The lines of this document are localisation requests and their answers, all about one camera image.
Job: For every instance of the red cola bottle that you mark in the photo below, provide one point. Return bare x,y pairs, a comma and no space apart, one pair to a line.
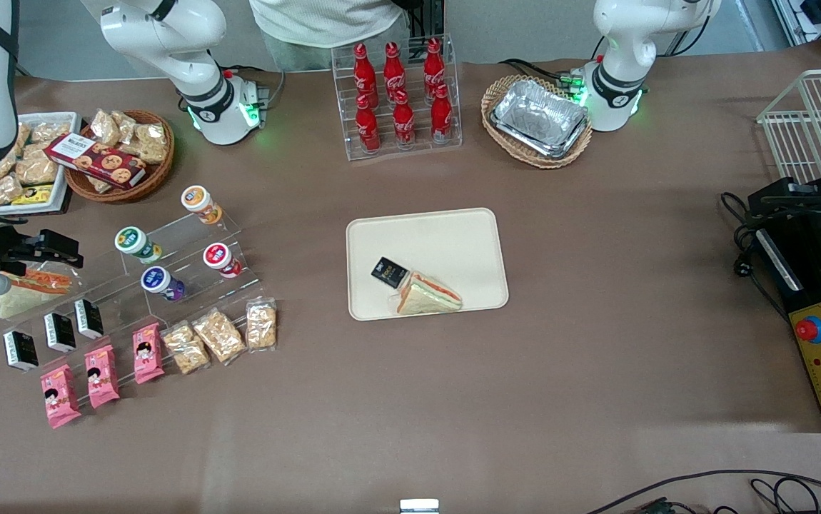
363,71
433,64
441,114
368,128
403,121
393,68

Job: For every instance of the aluminium frame shelf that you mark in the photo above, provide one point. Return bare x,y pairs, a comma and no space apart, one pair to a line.
817,21

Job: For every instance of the person in white shirt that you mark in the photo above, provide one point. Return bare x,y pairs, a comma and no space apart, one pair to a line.
325,21

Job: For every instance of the yellow snack pack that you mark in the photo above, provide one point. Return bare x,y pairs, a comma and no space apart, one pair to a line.
33,194

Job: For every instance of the small black snack box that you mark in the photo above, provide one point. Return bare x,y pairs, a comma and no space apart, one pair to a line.
60,333
21,351
388,271
88,319

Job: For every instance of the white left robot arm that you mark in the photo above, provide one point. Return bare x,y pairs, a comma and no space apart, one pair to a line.
625,43

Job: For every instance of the orange lid gum jar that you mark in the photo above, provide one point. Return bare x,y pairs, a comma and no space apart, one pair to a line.
198,200

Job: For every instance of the clear nut brittle pack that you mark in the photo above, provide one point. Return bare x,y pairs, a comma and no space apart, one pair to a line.
218,336
261,325
185,348

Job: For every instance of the purple lid gum jar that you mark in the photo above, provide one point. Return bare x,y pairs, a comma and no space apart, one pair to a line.
157,280

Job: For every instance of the red cookie box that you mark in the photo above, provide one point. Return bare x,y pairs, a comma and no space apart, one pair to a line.
96,160

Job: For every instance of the white rectangular snack tray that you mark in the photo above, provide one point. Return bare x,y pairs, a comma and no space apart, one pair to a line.
71,121

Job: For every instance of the small white device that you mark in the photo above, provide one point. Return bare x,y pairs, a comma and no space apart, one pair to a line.
419,507

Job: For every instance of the round brown wicker basket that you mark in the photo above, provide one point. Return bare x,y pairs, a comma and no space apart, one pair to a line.
157,175

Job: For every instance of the black machine housing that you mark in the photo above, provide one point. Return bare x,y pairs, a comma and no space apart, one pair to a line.
810,271

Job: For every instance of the red lid gum jar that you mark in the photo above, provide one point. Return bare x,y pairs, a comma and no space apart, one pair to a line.
218,255

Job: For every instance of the aluminium foil tray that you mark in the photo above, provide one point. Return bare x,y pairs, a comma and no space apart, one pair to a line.
539,118

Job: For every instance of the cream plastic tray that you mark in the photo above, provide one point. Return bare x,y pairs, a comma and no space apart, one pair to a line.
446,243

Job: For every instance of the wrapped triangle sandwich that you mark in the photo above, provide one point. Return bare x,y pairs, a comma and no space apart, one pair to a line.
25,300
428,296

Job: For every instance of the green lid gum jar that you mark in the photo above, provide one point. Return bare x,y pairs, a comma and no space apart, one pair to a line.
132,241

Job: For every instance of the clear acrylic stepped stand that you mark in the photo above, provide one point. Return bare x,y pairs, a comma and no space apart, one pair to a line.
182,239

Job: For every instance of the red emergency stop button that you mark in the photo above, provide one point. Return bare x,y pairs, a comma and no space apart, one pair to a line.
809,329

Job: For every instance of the light oval wicker basket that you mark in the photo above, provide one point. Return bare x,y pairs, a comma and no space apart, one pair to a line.
500,93

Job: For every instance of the clear acrylic bottle rack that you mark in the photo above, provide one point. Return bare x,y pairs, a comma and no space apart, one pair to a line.
343,107

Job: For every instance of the black stand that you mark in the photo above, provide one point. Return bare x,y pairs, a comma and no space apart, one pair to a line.
428,18

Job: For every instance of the pink snack pack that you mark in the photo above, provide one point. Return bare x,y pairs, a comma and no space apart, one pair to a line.
60,396
148,354
101,377

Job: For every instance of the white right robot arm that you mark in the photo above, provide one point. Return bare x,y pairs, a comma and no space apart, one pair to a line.
160,36

